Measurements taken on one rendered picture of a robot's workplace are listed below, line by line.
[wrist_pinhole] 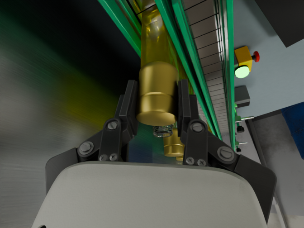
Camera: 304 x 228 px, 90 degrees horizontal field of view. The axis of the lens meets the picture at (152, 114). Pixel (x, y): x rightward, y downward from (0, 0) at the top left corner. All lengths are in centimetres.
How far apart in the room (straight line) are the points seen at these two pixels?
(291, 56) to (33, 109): 85
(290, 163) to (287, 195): 48
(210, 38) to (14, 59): 39
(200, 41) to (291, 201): 302
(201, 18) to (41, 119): 36
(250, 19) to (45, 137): 61
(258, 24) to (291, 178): 280
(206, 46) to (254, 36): 26
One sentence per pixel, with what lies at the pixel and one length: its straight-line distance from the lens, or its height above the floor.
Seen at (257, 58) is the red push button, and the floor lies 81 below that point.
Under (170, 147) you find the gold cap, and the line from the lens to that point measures 26.
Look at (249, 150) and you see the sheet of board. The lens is 312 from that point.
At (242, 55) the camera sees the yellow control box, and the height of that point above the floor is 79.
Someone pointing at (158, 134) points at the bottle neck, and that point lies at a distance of 24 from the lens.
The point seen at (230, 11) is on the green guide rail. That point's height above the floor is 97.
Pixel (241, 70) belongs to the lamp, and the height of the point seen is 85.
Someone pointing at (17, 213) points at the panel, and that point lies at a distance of 23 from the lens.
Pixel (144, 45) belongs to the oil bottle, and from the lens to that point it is 31.
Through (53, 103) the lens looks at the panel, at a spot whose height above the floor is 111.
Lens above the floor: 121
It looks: 26 degrees down
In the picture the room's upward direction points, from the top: 179 degrees clockwise
